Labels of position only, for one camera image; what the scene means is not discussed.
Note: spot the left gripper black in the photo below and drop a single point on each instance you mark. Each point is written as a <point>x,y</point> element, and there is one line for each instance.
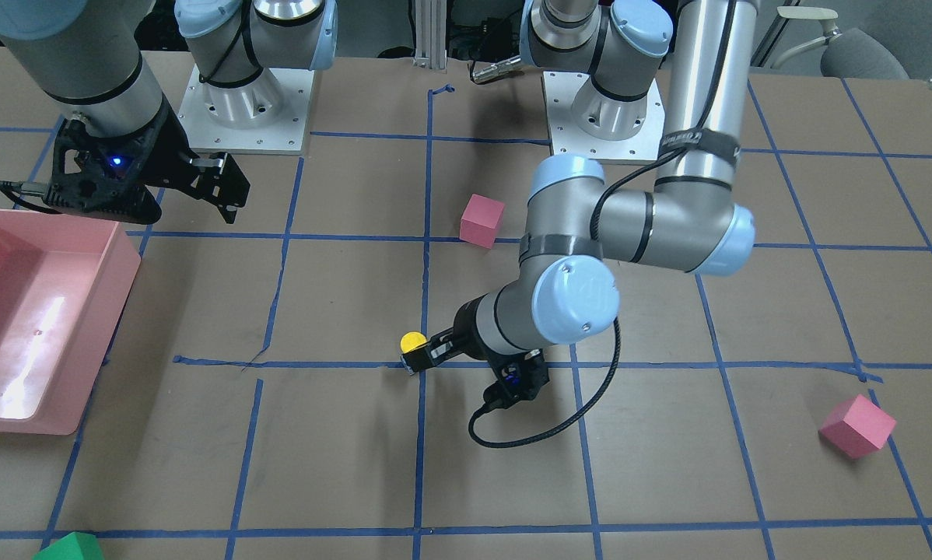
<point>464,321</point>

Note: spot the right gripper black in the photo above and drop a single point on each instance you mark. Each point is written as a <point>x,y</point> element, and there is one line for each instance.
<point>172,155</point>

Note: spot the yellow push button switch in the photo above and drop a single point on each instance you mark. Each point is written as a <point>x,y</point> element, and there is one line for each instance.
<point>415,355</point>

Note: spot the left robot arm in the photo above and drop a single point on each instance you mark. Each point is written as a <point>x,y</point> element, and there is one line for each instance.
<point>576,220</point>

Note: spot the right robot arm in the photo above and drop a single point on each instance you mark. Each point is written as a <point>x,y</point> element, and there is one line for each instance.
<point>87,60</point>

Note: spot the pink foam cube middle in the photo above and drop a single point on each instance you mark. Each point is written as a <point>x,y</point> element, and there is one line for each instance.
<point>481,220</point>

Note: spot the pink foam cube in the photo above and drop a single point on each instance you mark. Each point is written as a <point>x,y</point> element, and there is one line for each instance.
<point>857,427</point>
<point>481,220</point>

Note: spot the pink plastic bin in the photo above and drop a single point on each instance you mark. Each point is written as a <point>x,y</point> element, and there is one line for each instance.
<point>63,284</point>

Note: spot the green foam cube near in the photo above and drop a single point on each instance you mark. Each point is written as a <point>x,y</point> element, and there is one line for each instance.
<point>73,546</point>

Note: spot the pink foam cube far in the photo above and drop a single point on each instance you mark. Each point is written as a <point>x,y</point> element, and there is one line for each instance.
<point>857,427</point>

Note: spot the grey office chair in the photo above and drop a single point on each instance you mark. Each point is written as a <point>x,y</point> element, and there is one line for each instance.
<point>847,54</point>

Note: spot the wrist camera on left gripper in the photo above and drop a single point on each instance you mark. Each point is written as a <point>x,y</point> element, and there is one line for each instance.
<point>518,377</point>

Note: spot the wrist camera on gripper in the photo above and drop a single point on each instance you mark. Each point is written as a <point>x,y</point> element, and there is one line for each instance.
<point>518,377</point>
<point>99,178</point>

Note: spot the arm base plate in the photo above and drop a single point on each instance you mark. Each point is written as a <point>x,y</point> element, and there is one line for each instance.
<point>606,117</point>
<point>270,116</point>

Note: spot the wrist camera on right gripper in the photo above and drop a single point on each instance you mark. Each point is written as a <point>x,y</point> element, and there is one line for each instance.
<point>99,178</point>

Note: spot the aluminium frame post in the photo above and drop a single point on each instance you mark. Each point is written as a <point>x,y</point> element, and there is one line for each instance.
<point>430,26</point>

